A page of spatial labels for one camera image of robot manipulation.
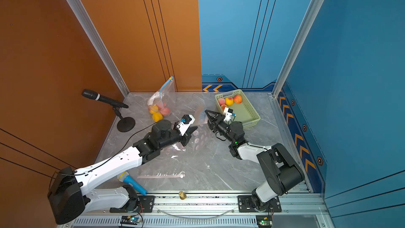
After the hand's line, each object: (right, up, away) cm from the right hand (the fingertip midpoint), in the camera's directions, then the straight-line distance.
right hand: (205, 113), depth 78 cm
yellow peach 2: (-32, -3, +24) cm, 40 cm away
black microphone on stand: (-52, -8, +24) cm, 58 cm away
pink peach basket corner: (+11, +7, +29) cm, 32 cm away
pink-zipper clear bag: (-16, -32, +4) cm, 36 cm away
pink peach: (-27, 0, +24) cm, 36 cm away
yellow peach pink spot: (+16, +8, +32) cm, 36 cm away
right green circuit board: (+27, -49, -7) cm, 56 cm away
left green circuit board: (-34, -48, -7) cm, 59 cm away
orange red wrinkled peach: (+23, +9, +33) cm, 41 cm away
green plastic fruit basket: (+26, +1, +32) cm, 42 cm away
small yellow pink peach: (+12, +3, +28) cm, 30 cm away
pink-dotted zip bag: (-2, -16, +3) cm, 16 cm away
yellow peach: (-32, +2, +19) cm, 37 cm away
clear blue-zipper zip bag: (-25, +7, +15) cm, 30 cm away
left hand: (-4, -5, -3) cm, 7 cm away
